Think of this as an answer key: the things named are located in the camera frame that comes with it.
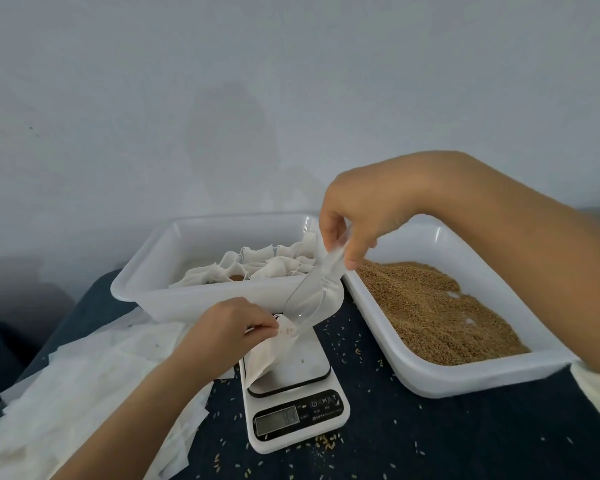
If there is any clear plastic scoop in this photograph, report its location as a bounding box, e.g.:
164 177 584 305
280 229 353 331

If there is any white tray of grain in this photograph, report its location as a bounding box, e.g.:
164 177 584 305
342 217 581 400

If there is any person's right hand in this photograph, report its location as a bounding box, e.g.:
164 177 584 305
319 159 443 272

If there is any person's left hand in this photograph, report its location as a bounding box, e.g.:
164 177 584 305
170 297 281 388

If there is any white mesh bag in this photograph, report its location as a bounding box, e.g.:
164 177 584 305
243 313 301 392

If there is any person's right forearm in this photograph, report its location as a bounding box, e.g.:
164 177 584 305
415 149 600 378

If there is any person's left forearm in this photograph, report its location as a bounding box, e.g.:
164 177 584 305
52 359 213 480

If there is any white plastic tub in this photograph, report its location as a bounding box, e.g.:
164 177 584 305
110 213 346 328

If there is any pile of white bags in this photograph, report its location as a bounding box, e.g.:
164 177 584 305
0 309 236 480

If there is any white digital kitchen scale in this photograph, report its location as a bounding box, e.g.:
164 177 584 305
238 329 352 455

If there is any brown grain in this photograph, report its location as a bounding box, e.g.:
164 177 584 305
355 259 532 367

